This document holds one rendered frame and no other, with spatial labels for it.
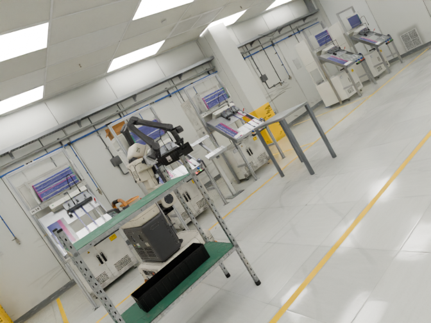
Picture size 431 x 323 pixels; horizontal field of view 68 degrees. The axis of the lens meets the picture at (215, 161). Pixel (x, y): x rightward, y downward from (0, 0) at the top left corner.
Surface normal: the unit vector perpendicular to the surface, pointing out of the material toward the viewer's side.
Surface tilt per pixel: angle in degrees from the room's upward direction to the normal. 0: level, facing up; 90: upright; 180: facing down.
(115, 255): 92
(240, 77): 90
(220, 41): 90
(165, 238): 90
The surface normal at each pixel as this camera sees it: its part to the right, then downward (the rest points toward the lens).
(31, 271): 0.49, -0.18
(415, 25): -0.71, 0.49
